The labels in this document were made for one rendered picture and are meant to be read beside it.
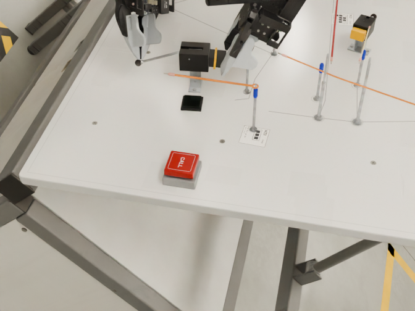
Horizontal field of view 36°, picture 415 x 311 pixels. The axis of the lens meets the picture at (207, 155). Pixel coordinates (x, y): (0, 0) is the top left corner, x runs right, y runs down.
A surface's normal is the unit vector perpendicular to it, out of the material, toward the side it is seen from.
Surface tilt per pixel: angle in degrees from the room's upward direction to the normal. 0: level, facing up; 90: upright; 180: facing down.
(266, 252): 0
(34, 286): 90
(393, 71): 48
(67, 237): 0
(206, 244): 0
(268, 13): 23
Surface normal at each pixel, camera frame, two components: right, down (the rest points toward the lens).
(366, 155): -0.01, -0.71
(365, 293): 0.72, -0.37
